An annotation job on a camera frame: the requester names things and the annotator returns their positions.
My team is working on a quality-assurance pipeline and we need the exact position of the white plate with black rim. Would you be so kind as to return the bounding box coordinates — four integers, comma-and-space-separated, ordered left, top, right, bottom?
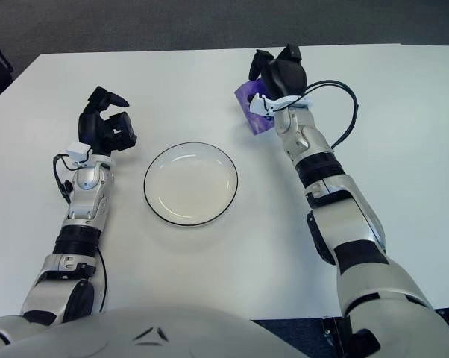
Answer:
143, 142, 241, 227

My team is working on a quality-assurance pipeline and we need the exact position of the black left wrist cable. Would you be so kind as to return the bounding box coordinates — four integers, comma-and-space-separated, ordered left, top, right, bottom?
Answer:
51, 152, 93, 204

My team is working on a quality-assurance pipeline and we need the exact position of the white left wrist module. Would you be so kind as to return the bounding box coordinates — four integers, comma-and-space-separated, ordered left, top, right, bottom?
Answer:
64, 139, 93, 165

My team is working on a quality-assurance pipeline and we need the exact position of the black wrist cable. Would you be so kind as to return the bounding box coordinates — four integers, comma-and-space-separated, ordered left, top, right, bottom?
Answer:
51, 152, 93, 204
304, 78, 359, 148

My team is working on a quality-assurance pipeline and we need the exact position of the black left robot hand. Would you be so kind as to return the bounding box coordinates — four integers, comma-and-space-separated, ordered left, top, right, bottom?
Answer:
78, 86, 139, 154

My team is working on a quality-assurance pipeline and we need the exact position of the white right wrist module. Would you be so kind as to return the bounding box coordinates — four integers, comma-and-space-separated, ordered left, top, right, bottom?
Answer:
248, 92, 281, 116

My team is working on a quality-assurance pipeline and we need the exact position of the thin black left elbow cable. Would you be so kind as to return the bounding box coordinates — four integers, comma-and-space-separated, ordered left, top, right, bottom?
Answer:
95, 245, 109, 310

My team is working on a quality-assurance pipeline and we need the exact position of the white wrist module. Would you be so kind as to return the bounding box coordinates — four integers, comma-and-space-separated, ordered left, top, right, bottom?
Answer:
248, 92, 281, 116
64, 139, 93, 165

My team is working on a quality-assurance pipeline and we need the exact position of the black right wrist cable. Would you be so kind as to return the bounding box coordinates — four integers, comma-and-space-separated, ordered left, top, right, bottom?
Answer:
304, 78, 359, 148

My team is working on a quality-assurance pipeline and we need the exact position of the purple tissue paper pack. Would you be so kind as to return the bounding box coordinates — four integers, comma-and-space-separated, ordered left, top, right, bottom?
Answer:
234, 79, 276, 135

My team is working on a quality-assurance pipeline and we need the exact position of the grey robot torso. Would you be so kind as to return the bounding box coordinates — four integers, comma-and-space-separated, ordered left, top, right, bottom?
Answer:
0, 305, 304, 358

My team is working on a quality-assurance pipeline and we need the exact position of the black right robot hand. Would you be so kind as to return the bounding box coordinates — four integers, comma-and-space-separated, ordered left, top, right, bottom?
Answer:
248, 43, 308, 100

